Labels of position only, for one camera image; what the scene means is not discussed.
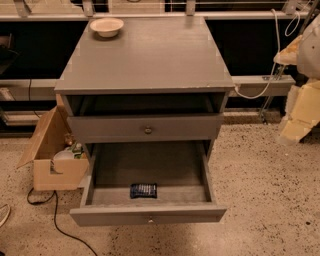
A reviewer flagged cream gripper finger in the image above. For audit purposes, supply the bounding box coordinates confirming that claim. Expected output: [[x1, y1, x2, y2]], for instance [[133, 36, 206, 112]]
[[276, 80, 320, 146], [273, 35, 302, 65]]

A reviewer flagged blue rxbar blueberry wrapper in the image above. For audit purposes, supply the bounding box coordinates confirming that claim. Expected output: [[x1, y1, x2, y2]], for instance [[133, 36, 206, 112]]
[[130, 183, 157, 199]]

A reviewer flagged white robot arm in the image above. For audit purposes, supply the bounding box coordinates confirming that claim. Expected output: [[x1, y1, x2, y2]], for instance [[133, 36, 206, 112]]
[[274, 15, 320, 145]]

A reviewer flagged closed grey top drawer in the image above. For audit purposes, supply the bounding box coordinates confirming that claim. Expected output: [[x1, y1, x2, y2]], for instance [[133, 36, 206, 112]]
[[67, 114, 223, 143]]

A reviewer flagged open grey middle drawer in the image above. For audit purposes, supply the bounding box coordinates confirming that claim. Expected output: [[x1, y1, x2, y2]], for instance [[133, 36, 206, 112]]
[[70, 141, 226, 226]]

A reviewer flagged grey wooden drawer cabinet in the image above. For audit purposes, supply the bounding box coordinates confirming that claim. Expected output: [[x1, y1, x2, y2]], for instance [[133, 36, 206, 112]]
[[54, 15, 236, 158]]

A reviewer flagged metal pole stand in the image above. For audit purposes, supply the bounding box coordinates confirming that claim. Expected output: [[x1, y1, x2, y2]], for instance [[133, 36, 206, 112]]
[[258, 0, 320, 125]]

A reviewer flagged white paper bowl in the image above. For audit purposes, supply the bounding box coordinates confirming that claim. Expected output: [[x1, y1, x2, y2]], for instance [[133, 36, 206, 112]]
[[90, 18, 124, 38]]

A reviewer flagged green package in box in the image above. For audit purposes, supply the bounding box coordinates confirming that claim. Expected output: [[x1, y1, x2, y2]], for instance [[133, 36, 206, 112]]
[[71, 142, 83, 159]]

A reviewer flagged white plate in box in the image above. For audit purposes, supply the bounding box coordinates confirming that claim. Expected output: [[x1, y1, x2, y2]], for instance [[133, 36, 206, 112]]
[[53, 150, 74, 160]]

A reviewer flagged open cardboard box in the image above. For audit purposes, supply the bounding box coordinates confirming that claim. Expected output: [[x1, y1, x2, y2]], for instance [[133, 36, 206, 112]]
[[17, 94, 89, 191]]

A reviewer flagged white shoe tip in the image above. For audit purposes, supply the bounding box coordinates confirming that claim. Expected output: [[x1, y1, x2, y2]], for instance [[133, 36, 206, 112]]
[[0, 204, 11, 227]]

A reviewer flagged grey wall rail ledge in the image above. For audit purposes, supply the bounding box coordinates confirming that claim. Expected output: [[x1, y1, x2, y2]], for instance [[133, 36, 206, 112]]
[[0, 75, 295, 101]]

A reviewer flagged white hanging cable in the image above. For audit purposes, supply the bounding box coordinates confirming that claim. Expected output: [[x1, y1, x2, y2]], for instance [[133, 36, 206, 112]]
[[234, 8, 302, 100]]

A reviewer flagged black floor cable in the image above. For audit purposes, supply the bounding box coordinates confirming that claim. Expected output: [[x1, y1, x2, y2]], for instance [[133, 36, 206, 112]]
[[26, 187, 99, 256]]

